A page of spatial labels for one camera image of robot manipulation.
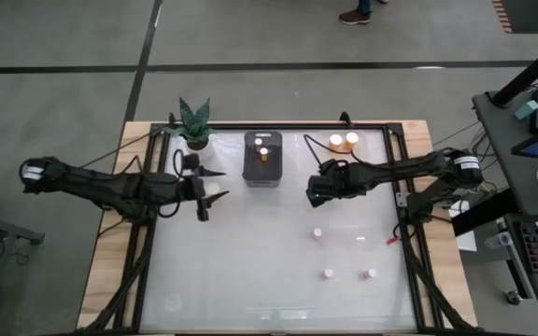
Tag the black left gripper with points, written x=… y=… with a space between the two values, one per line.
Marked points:
x=194 y=189

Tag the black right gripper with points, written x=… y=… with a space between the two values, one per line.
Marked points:
x=320 y=189

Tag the orange pill bottle white cap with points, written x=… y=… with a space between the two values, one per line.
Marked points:
x=264 y=153
x=335 y=140
x=351 y=138
x=212 y=188

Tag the pink pill bottle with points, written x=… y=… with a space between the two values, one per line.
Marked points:
x=328 y=273
x=317 y=233
x=370 y=273

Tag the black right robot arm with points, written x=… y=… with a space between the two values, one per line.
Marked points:
x=400 y=170

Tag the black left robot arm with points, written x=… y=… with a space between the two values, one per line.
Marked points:
x=110 y=186

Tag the grey plastic bin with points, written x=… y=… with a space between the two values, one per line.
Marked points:
x=262 y=176

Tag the snake plant in white pot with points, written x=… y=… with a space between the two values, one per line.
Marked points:
x=195 y=123

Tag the red connector tag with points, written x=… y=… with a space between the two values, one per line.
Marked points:
x=392 y=241

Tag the wooden table board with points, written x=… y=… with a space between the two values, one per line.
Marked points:
x=418 y=135

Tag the white paper sheet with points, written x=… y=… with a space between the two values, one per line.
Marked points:
x=466 y=240

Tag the person's red shoe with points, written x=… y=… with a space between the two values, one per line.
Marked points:
x=355 y=17

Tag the dark grey side desk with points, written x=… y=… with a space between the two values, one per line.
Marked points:
x=498 y=140

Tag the clear plastic bottle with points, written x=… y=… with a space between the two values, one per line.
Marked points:
x=498 y=240

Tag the grey metal beam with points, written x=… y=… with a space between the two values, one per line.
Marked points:
x=7 y=228

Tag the small teal box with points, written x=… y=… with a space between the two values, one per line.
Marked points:
x=526 y=110

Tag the black caster wheel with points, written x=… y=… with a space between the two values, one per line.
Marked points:
x=513 y=297

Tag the black stand pole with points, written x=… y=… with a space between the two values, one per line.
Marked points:
x=530 y=72

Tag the dark floor mat striped edge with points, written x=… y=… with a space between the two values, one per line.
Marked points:
x=530 y=16

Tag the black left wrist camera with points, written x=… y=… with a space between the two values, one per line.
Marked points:
x=191 y=161

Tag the black aluminium table frame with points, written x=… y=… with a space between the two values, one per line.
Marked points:
x=297 y=125

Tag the silver metal bracket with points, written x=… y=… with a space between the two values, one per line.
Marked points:
x=400 y=200

